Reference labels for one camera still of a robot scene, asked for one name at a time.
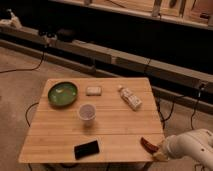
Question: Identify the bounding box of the green round plate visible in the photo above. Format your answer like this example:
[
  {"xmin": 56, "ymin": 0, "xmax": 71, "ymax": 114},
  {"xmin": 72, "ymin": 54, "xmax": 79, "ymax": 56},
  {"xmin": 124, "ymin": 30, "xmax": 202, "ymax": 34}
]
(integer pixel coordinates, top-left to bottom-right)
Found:
[{"xmin": 48, "ymin": 82, "xmax": 78, "ymax": 107}]

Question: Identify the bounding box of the wooden table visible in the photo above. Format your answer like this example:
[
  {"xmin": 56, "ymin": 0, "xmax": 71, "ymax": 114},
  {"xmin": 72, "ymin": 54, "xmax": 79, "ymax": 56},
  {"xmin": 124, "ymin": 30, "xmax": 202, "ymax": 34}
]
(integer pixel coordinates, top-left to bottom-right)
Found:
[{"xmin": 19, "ymin": 78, "xmax": 164, "ymax": 163}]

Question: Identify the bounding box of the white plastic bottle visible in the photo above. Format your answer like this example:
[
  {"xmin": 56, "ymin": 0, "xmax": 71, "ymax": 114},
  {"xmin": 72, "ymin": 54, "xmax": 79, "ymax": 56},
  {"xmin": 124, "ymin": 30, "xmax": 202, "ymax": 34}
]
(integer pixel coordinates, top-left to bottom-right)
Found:
[{"xmin": 118, "ymin": 85, "xmax": 142, "ymax": 111}]

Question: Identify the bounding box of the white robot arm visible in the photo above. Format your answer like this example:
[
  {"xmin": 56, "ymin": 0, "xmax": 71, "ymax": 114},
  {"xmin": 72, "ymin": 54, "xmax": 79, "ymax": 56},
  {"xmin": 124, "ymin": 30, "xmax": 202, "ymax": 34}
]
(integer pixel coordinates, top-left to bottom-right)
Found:
[{"xmin": 153, "ymin": 129, "xmax": 213, "ymax": 171}]

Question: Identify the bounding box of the black round object on ledge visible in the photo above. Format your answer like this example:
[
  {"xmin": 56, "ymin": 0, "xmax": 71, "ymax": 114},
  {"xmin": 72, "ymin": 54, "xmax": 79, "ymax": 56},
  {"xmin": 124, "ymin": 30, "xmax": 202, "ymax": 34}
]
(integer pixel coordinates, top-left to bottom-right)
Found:
[{"xmin": 57, "ymin": 29, "xmax": 76, "ymax": 42}]

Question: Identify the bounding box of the cream yellow gripper tip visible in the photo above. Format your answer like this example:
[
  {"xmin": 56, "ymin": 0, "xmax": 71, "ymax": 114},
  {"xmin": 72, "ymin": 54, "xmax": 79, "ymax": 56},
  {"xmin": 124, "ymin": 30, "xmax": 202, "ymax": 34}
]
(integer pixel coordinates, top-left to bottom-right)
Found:
[{"xmin": 153, "ymin": 140, "xmax": 169, "ymax": 162}]

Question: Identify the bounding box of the black rectangular sponge block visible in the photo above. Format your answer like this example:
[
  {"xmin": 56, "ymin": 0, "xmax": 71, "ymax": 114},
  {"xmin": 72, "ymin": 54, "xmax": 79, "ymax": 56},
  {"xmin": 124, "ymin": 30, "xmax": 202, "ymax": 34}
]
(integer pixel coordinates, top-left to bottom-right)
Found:
[{"xmin": 74, "ymin": 140, "xmax": 100, "ymax": 160}]

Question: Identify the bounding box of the white figure on ledge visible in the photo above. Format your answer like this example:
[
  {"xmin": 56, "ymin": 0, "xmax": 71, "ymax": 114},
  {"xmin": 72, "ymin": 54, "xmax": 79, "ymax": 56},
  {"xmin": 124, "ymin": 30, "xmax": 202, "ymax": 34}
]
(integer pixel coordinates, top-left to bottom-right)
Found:
[{"xmin": 0, "ymin": 9, "xmax": 22, "ymax": 29}]

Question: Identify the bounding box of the black cable on floor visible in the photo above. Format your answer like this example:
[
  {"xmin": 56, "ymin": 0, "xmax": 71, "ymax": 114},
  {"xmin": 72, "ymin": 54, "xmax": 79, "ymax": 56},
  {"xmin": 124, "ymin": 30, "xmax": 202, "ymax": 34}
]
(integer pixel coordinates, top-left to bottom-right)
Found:
[{"xmin": 0, "ymin": 46, "xmax": 47, "ymax": 75}]

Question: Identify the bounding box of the red chili pepper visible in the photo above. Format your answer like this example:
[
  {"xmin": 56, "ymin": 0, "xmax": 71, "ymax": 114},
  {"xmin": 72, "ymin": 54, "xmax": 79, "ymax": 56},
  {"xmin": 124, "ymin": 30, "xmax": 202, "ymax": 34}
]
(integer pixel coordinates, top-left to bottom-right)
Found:
[{"xmin": 140, "ymin": 137, "xmax": 158, "ymax": 154}]

